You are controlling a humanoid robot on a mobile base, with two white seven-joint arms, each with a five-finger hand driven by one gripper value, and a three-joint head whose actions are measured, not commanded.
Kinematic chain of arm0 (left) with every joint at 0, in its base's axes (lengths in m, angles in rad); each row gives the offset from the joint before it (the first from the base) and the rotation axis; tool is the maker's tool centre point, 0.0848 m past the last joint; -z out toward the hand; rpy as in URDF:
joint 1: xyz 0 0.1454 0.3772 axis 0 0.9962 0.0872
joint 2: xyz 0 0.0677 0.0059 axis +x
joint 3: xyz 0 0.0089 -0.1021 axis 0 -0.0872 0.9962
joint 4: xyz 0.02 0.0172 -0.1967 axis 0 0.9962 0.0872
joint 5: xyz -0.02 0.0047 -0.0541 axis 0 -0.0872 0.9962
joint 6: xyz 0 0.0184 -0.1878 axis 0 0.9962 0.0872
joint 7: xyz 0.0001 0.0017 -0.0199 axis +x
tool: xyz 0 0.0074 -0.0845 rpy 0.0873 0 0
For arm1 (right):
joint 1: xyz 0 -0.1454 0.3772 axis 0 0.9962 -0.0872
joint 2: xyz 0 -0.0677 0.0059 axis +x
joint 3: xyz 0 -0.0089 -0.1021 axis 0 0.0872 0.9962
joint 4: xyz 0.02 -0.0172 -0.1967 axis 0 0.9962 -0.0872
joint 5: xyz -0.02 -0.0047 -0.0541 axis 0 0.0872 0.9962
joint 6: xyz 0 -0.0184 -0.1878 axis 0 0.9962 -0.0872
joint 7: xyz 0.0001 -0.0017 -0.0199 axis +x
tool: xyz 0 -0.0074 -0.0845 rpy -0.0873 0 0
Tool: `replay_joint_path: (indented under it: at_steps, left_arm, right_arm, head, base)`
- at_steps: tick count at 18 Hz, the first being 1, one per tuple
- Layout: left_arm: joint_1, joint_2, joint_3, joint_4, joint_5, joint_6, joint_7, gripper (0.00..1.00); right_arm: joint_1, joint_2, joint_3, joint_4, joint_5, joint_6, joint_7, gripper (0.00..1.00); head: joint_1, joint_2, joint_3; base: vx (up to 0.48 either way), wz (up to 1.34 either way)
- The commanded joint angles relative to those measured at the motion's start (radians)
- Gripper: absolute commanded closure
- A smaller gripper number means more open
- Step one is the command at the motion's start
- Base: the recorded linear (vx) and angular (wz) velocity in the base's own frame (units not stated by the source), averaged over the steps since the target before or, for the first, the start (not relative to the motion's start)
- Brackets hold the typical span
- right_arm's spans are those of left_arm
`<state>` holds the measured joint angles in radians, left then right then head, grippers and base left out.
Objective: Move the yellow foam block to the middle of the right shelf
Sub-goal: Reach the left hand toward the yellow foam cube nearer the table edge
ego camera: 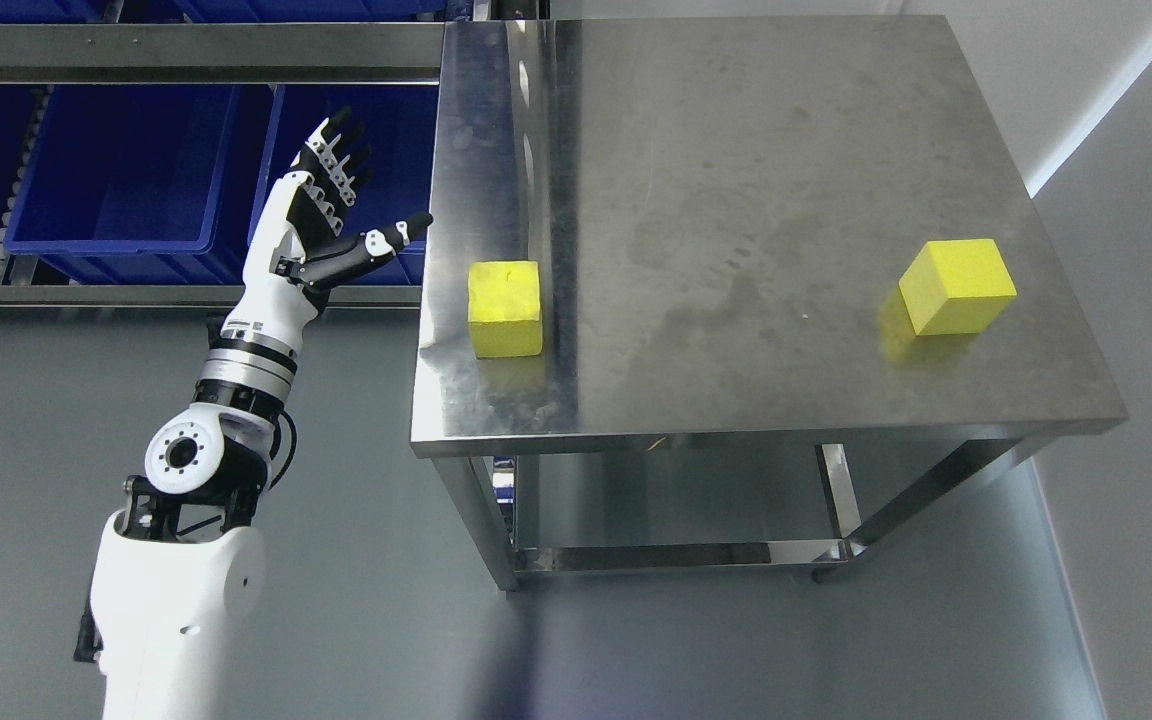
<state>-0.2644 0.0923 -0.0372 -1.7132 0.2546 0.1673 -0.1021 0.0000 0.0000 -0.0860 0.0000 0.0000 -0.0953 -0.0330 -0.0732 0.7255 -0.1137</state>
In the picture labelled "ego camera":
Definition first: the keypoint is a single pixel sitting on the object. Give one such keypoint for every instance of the blue plastic bin right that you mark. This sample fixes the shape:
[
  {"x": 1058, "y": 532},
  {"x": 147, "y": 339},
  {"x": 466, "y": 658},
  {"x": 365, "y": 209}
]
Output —
[{"x": 396, "y": 146}]

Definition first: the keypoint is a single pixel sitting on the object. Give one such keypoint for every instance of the yellow foam block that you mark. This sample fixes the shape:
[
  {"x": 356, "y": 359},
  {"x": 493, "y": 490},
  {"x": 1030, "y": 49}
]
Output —
[
  {"x": 956, "y": 287},
  {"x": 504, "y": 309}
]

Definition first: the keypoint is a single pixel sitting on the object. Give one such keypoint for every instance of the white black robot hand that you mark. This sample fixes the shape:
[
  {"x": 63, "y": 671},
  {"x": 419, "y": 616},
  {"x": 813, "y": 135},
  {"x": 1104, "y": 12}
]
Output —
[{"x": 300, "y": 249}]

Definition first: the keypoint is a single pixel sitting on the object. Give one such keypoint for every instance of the stainless steel table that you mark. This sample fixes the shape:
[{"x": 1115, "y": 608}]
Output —
[{"x": 721, "y": 210}]

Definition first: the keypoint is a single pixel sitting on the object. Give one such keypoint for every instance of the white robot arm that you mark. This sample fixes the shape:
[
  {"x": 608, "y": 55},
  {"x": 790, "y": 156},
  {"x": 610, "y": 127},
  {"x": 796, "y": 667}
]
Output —
[{"x": 181, "y": 566}]

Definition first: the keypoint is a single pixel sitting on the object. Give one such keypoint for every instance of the blue plastic bin centre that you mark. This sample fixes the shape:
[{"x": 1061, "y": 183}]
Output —
[{"x": 143, "y": 184}]

